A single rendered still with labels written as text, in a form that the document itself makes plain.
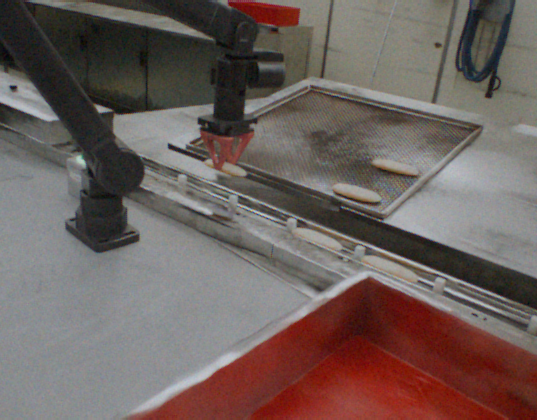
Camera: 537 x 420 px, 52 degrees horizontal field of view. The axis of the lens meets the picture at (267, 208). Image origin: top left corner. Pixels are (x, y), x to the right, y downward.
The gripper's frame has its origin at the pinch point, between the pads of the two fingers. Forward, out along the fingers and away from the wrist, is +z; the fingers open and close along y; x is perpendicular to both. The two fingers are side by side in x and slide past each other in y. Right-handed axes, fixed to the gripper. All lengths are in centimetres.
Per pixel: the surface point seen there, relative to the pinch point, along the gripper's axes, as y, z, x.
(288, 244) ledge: -6.9, 6.7, -20.9
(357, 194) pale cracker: 13.2, 2.6, -22.2
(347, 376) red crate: -24, 10, -43
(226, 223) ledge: -8.7, 6.8, -8.7
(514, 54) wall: 370, 6, 42
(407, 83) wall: 371, 42, 120
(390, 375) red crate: -20, 10, -47
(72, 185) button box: -16.2, 8.6, 25.5
